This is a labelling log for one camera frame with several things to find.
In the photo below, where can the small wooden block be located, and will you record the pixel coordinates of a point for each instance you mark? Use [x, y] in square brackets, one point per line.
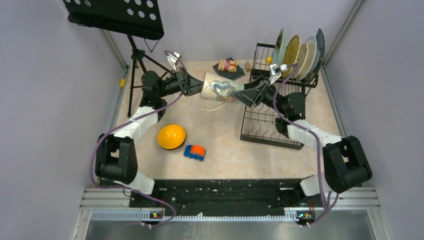
[248, 66]

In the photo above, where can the yellow bowl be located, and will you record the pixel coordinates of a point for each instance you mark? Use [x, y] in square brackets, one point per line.
[171, 137]

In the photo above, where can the wooden blocks stack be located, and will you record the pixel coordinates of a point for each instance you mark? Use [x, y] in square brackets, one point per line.
[227, 65]

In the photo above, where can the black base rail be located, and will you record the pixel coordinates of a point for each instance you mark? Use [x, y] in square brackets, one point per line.
[220, 200]

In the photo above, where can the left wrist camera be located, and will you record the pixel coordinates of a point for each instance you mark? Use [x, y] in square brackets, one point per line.
[173, 59]

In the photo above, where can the small yellow block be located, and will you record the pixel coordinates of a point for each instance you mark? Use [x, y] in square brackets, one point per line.
[269, 60]

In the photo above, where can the beige mug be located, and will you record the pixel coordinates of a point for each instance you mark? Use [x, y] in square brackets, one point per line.
[219, 89]

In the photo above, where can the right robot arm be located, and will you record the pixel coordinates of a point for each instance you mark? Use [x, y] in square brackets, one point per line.
[342, 162]

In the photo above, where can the yellow-rimmed patterned plate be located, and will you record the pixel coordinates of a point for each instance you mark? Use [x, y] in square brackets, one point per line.
[292, 51]

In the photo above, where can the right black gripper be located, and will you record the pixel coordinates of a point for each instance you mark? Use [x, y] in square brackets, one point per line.
[253, 91]

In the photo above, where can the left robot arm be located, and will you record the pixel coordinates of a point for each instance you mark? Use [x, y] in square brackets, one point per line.
[115, 158]

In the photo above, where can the cream floral ceramic plate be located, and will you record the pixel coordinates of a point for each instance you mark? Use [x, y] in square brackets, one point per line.
[303, 51]

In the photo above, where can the light green round plate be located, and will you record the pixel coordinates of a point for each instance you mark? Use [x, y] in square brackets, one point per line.
[280, 48]

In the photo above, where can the black music stand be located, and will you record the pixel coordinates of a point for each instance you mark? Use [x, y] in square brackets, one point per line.
[134, 18]

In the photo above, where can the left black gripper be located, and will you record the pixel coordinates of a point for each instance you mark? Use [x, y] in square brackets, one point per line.
[195, 85]

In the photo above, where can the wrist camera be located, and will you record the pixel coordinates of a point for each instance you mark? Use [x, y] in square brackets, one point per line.
[276, 72]
[173, 59]

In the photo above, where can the teal square plate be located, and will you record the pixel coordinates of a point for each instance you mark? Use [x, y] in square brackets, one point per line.
[320, 44]

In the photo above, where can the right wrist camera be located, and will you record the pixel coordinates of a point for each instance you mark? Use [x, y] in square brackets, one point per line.
[276, 72]

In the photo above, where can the blue orange toy car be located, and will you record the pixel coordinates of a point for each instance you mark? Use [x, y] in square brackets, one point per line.
[195, 152]

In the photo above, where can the black wire dish rack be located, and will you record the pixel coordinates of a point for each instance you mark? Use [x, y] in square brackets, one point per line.
[258, 123]

